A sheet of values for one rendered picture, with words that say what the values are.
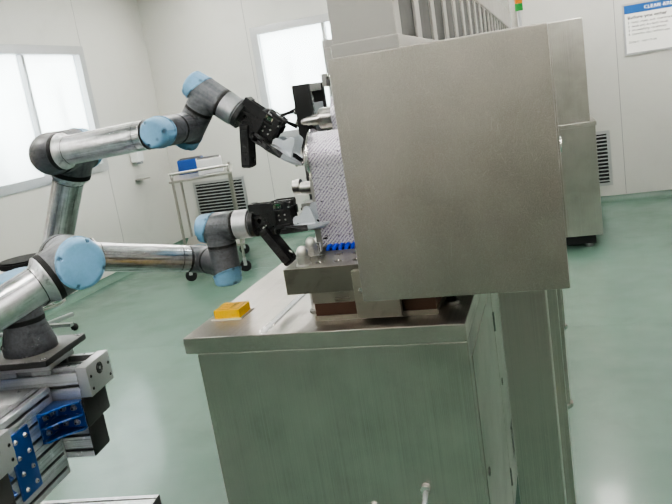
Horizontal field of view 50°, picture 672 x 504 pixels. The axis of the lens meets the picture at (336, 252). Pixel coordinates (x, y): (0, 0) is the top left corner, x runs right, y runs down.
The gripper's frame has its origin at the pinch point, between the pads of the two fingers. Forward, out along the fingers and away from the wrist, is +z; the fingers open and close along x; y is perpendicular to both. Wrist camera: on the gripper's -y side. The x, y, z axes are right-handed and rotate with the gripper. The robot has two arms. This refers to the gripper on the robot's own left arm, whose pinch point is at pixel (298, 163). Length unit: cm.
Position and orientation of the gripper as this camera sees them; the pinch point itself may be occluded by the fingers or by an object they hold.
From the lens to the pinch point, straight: 183.5
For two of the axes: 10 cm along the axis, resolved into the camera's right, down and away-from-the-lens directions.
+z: 8.3, 5.5, -1.0
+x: 2.7, -2.5, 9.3
